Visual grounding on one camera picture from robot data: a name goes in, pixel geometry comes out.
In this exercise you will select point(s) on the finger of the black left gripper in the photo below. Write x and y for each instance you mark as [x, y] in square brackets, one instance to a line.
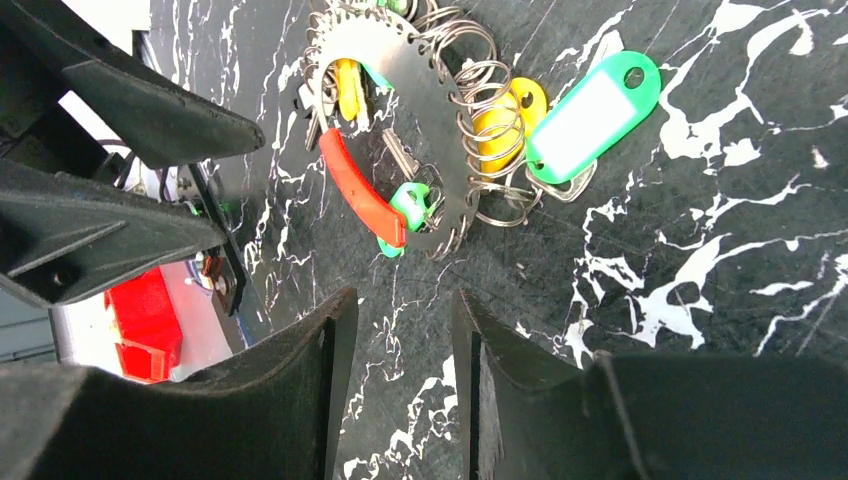
[65, 239]
[164, 124]

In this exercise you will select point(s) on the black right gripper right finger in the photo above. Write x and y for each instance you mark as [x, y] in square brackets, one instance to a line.
[526, 414]

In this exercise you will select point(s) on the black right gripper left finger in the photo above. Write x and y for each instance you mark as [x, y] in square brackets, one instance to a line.
[273, 411]

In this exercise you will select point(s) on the yellow tag key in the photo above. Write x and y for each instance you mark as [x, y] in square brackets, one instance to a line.
[509, 123]

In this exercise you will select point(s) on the green key tag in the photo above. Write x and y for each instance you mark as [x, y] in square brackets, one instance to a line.
[607, 104]

